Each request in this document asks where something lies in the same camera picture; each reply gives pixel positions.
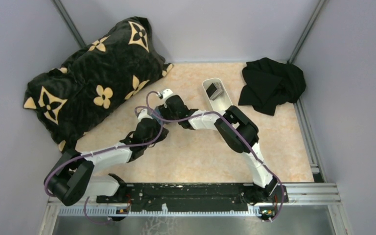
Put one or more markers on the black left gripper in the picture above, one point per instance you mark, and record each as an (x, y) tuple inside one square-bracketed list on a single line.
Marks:
[(155, 130)]

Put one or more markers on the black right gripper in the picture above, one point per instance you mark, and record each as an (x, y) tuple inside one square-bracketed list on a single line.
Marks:
[(174, 105)]

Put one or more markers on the blue leather card holder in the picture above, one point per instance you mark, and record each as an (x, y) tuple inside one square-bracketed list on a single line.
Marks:
[(157, 115)]

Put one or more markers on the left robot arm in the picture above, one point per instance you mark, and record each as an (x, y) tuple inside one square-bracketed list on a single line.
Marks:
[(74, 176)]

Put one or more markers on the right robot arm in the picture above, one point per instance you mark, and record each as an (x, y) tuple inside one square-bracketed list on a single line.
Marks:
[(236, 129)]

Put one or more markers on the white oblong plastic bin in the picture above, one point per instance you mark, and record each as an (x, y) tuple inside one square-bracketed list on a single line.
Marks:
[(221, 102)]

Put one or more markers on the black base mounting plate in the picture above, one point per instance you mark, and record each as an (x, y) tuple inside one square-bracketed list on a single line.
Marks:
[(221, 197)]

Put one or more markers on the black flower-patterned pillow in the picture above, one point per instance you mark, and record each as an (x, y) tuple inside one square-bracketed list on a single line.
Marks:
[(90, 84)]

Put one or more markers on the black cloth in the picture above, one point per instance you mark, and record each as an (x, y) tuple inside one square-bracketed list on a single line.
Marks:
[(269, 83)]

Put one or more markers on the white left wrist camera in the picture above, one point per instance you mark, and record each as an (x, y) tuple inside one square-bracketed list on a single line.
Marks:
[(144, 113)]

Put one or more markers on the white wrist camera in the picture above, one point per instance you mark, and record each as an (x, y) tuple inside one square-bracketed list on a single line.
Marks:
[(144, 113), (166, 93)]

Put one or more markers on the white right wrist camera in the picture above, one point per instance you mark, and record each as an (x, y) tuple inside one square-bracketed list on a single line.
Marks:
[(166, 93)]

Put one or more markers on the aluminium front rail frame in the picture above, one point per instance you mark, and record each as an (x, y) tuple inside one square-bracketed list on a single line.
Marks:
[(299, 194)]

